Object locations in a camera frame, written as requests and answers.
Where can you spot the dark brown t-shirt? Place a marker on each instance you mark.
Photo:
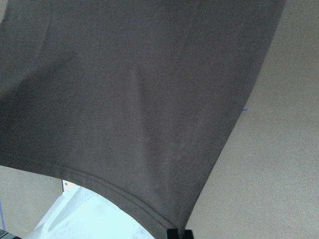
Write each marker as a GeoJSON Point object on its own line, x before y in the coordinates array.
{"type": "Point", "coordinates": [132, 99]}

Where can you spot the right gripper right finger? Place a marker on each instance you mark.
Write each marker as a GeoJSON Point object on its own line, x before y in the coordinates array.
{"type": "Point", "coordinates": [188, 234]}

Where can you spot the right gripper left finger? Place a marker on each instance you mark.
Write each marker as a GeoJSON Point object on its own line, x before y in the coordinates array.
{"type": "Point", "coordinates": [172, 234]}

